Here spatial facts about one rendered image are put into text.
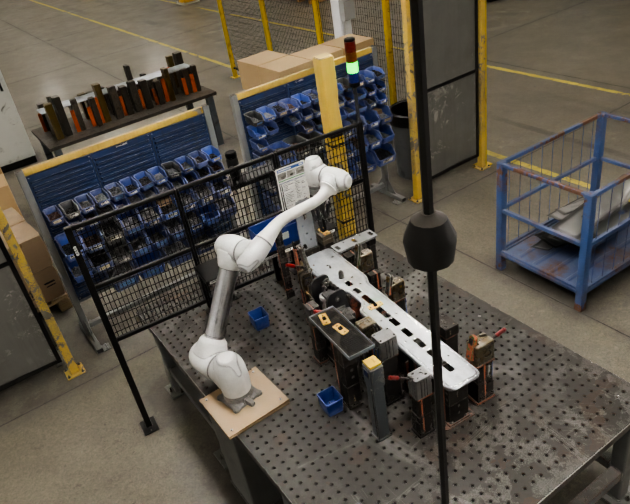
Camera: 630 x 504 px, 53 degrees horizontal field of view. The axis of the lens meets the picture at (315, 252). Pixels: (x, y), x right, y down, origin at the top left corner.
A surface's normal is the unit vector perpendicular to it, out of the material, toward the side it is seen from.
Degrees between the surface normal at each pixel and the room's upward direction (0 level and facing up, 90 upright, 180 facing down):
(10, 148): 90
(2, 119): 90
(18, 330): 93
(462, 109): 91
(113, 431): 0
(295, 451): 0
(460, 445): 0
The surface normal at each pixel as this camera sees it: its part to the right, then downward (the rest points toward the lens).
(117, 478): -0.15, -0.84
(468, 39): 0.61, 0.36
